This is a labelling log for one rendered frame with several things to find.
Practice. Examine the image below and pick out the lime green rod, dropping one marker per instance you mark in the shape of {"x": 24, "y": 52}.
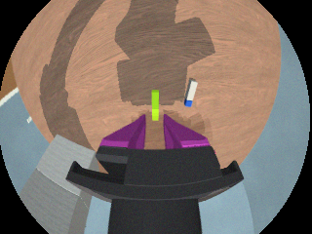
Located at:
{"x": 155, "y": 105}

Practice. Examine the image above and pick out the small blue block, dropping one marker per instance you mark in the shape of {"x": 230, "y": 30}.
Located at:
{"x": 188, "y": 102}

